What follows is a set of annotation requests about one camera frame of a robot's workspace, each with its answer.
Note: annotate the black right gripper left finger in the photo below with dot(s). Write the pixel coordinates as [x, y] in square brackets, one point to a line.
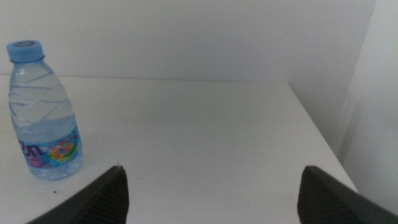
[105, 199]

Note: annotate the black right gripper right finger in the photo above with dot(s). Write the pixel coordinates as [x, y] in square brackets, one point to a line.
[323, 199]

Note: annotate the clear water bottle blue cap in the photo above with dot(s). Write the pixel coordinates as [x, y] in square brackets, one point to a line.
[43, 124]

